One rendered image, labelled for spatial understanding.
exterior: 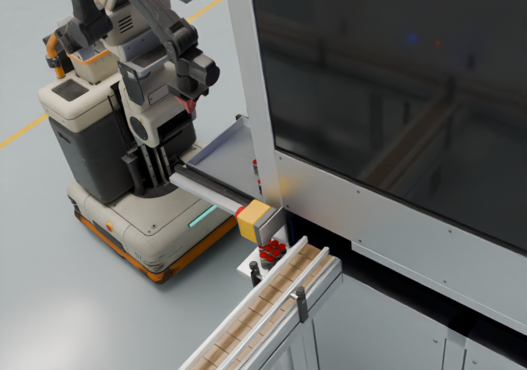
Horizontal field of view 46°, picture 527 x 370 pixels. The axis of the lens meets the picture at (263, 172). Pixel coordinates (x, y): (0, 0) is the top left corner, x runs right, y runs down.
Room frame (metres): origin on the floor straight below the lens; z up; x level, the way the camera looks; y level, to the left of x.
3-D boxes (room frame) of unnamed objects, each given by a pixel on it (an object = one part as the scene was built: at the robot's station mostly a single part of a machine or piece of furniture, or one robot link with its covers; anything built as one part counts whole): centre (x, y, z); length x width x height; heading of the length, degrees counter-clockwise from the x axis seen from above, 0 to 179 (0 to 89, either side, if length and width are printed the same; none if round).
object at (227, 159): (1.40, 0.01, 0.90); 0.34 x 0.26 x 0.04; 44
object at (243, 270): (1.03, 0.02, 0.87); 0.14 x 0.13 x 0.02; 44
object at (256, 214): (1.07, 0.03, 0.99); 0.08 x 0.07 x 0.07; 44
